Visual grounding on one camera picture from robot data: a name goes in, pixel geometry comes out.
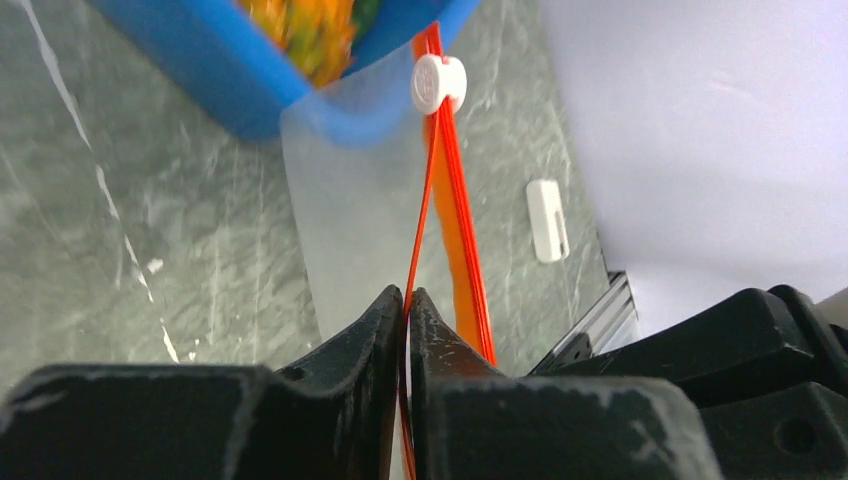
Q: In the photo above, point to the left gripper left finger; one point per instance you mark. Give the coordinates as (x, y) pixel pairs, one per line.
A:
(328, 415)

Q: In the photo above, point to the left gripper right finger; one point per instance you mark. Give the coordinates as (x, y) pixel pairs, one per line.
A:
(470, 421)

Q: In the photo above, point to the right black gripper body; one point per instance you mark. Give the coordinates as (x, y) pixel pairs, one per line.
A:
(766, 370)

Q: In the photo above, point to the clear zip bag red zipper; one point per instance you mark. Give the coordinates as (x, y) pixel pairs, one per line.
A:
(396, 212)

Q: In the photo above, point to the white zipper slider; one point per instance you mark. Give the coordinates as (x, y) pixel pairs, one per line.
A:
(436, 79)

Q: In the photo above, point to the small white plastic block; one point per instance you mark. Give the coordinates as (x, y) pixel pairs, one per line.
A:
(547, 219)

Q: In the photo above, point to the blue plastic bin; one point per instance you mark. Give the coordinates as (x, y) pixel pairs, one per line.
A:
(220, 59)

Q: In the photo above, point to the orange toy pineapple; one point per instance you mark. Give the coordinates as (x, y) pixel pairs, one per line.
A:
(317, 36)

